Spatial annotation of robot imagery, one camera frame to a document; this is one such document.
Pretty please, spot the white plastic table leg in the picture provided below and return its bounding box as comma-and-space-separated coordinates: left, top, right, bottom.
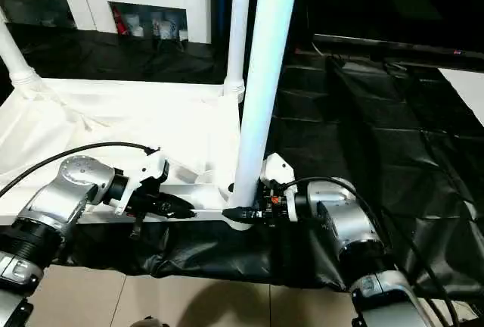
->
222, 0, 253, 104
228, 0, 303, 210
0, 5, 45, 100

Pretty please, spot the black mat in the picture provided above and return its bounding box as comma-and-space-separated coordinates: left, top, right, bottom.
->
0, 23, 484, 300

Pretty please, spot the black robot foot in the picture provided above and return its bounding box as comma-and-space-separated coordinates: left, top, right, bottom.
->
134, 315, 163, 327

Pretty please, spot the red packet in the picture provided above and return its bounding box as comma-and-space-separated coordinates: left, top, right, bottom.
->
112, 7, 128, 36

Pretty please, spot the long black bar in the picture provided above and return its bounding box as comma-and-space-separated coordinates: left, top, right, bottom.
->
312, 33, 484, 67

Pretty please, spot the white flat board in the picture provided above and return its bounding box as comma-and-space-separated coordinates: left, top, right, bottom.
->
438, 67, 484, 122

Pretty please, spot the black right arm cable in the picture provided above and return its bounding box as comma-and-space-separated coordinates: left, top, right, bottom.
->
283, 176, 461, 327

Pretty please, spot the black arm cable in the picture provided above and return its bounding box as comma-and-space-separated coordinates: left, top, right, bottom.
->
283, 176, 461, 327
0, 142, 162, 198

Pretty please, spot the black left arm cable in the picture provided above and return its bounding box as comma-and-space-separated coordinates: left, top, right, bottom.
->
0, 142, 162, 198

